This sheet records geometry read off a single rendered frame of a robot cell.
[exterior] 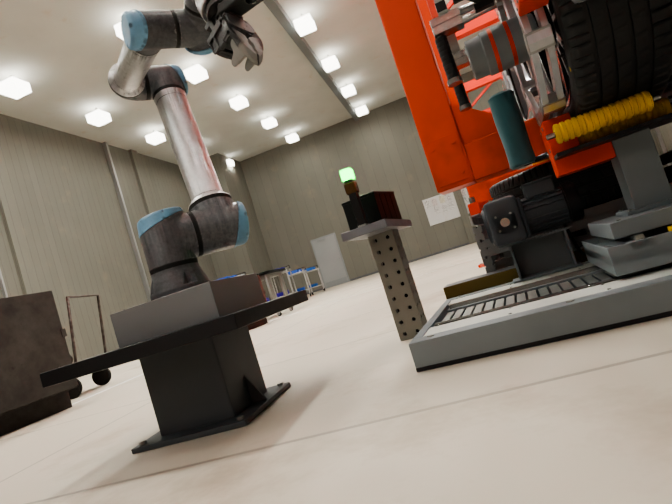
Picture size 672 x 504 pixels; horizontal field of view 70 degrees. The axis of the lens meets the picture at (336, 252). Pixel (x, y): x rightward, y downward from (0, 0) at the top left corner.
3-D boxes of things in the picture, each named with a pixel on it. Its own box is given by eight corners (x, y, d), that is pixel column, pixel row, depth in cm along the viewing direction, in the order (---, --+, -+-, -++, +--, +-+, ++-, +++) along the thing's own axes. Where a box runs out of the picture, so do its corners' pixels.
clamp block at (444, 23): (463, 21, 138) (458, 4, 138) (433, 36, 141) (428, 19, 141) (465, 28, 143) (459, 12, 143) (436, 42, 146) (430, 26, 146)
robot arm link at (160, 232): (147, 274, 156) (131, 223, 157) (198, 261, 164) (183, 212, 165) (151, 267, 142) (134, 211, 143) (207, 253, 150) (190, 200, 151)
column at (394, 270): (425, 335, 180) (391, 229, 182) (400, 341, 183) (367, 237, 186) (430, 329, 189) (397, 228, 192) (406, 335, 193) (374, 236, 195)
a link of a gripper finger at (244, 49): (247, 81, 105) (232, 55, 109) (261, 59, 102) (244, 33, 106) (235, 78, 103) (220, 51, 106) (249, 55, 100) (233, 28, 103)
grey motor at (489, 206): (630, 255, 163) (596, 158, 165) (505, 288, 178) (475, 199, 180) (619, 252, 180) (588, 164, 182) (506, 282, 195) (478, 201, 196)
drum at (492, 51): (544, 45, 142) (529, 1, 143) (474, 75, 150) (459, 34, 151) (542, 60, 156) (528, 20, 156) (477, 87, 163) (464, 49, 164)
